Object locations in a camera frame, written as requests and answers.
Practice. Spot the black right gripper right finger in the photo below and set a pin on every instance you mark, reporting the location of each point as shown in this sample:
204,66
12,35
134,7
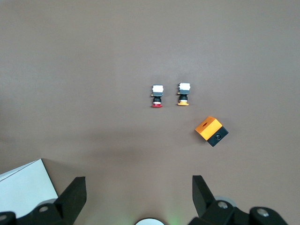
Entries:
202,201

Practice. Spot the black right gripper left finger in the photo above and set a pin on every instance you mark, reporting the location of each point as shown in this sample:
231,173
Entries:
72,201

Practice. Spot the white plastic drawer cabinet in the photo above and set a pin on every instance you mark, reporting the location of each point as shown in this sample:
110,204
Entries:
23,187

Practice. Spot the orange and black button box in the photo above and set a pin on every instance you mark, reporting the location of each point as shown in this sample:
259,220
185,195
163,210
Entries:
207,129

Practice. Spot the yellow mushroom push button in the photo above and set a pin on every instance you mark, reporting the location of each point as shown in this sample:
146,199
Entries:
183,92

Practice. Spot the red mushroom push button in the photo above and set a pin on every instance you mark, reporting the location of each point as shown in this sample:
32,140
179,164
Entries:
157,93

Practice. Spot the brown table cover sheet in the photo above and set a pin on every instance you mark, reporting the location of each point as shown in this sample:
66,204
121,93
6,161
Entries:
117,58

